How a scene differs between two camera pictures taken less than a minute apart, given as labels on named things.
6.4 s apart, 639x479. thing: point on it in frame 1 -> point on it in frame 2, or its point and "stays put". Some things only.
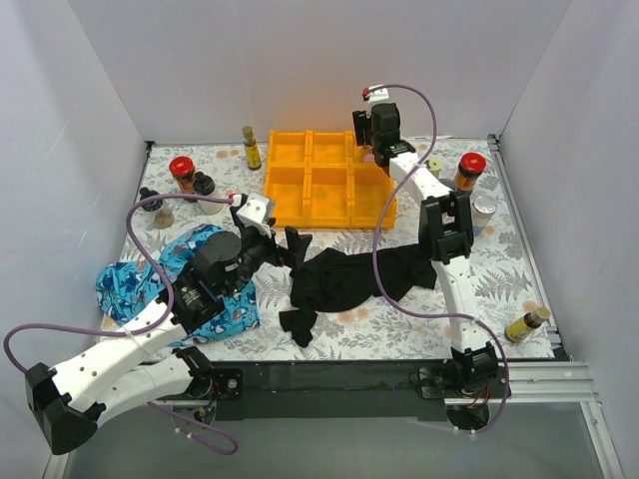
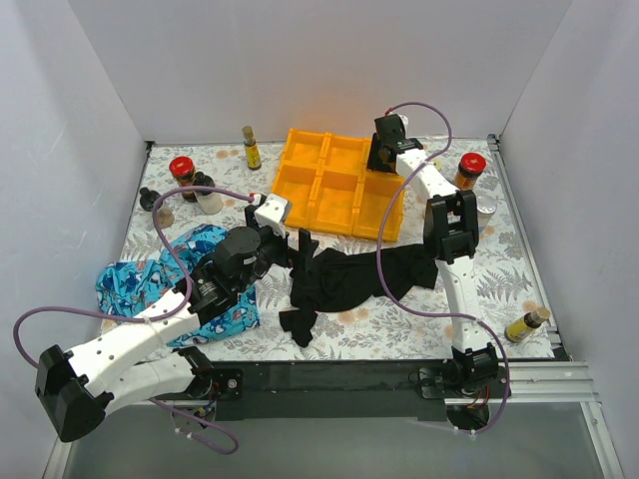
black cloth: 334,280 stays put
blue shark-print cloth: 126,291 stays put
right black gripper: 360,126 -> 380,157
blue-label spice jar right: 483,210 stays put
